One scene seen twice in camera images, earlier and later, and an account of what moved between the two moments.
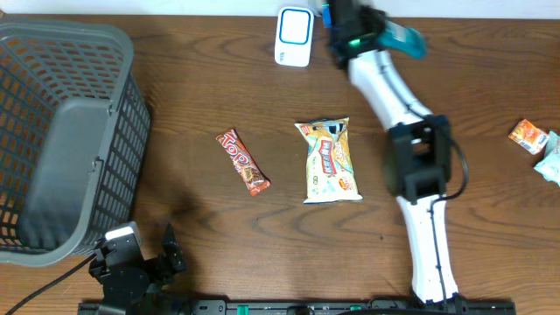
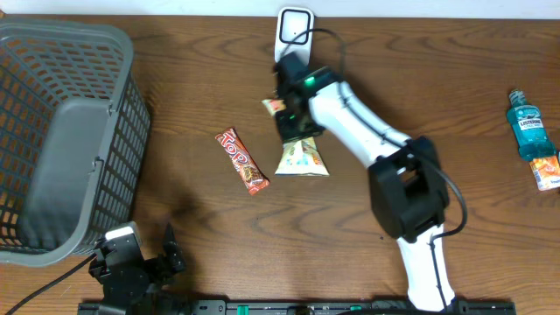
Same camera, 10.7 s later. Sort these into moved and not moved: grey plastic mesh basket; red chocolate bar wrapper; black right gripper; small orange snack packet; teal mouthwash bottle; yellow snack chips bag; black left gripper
Moved: yellow snack chips bag; small orange snack packet; black right gripper; teal mouthwash bottle
Not moved: red chocolate bar wrapper; black left gripper; grey plastic mesh basket
